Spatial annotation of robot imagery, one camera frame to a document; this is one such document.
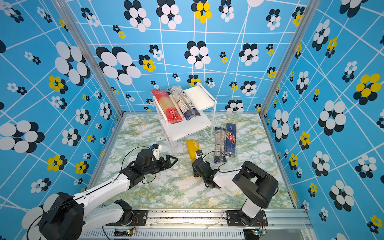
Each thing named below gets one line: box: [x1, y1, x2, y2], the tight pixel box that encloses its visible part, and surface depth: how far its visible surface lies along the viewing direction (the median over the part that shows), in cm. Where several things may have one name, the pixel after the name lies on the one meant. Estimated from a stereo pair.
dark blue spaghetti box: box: [225, 123, 237, 157], surface depth 101 cm
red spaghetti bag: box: [151, 89, 184, 124], surface depth 74 cm
